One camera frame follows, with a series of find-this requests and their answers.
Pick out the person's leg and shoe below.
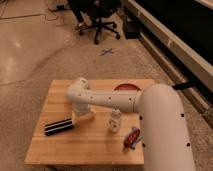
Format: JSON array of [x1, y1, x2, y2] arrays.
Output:
[[68, 0, 87, 30]]

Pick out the black striped eraser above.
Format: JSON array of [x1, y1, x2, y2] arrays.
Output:
[[44, 119, 74, 136]]

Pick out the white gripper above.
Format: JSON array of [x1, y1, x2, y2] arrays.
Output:
[[72, 103, 95, 126]]

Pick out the wooden table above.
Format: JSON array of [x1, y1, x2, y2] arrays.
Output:
[[25, 80, 144, 166]]

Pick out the black box on floor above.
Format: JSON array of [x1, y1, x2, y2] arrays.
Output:
[[123, 7, 140, 39]]

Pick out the orange plate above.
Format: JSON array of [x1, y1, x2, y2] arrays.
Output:
[[114, 83, 141, 91]]

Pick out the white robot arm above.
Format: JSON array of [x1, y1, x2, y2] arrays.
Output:
[[66, 79, 196, 171]]

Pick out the small white bottle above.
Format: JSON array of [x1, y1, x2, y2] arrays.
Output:
[[108, 109, 122, 133]]

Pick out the black office chair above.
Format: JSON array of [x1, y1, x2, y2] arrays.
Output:
[[77, 0, 121, 44]]

